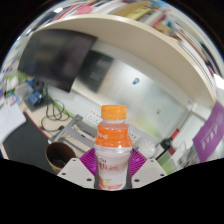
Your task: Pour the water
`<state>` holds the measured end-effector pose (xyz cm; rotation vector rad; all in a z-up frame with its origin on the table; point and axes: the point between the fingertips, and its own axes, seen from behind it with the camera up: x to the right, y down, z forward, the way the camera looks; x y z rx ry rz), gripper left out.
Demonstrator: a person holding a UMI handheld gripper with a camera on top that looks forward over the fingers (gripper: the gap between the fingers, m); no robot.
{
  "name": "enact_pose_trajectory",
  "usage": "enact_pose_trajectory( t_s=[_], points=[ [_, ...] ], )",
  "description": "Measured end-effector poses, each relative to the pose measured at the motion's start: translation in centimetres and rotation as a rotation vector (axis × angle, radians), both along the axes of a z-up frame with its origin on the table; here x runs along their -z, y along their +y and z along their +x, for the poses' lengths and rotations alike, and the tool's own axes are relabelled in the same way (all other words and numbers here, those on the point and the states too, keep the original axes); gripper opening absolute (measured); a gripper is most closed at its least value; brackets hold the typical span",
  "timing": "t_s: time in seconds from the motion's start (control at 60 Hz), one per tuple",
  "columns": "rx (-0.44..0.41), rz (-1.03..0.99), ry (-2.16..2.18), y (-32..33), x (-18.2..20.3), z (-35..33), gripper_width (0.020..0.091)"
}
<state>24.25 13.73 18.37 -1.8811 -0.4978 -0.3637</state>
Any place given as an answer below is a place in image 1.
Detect patterned paper cup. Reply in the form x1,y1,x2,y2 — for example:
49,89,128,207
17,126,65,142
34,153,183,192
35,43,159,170
44,141,78,174

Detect purple hanging pennant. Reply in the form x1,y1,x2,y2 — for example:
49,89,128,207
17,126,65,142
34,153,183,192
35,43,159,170
192,101,224,163

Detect clear drinking glass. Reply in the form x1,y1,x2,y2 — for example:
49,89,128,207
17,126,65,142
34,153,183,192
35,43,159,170
157,143,188,175

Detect orange-capped drink bottle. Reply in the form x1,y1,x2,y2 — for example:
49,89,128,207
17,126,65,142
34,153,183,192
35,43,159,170
94,104,134,191

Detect white wall socket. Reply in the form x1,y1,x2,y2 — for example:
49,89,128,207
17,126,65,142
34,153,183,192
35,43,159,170
84,108,103,126
128,128,142,144

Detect small blue desk device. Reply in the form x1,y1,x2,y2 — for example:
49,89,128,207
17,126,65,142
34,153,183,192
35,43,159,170
27,89,45,107

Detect tangled black cables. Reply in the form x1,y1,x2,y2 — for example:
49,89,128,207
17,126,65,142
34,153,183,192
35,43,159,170
39,93,71,133

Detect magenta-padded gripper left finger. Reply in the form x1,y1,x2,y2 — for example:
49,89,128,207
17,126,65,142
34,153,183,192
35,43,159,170
56,148,99,189

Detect white ceramic jar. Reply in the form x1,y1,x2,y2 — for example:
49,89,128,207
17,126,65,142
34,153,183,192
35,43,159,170
138,139,157,159

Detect black desk mat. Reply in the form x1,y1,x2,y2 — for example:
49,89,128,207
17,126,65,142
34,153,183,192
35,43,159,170
1,111,56,174

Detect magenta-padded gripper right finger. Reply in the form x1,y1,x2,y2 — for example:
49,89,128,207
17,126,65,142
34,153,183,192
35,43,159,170
128,148,168,189

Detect wooden shelf with books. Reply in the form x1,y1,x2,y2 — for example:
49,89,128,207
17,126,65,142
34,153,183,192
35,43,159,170
19,0,221,109

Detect grey metal laptop stand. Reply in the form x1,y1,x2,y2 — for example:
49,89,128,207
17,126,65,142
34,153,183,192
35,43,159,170
47,114,98,149

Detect black computer monitor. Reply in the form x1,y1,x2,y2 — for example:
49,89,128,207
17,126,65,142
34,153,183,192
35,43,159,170
17,29,98,94

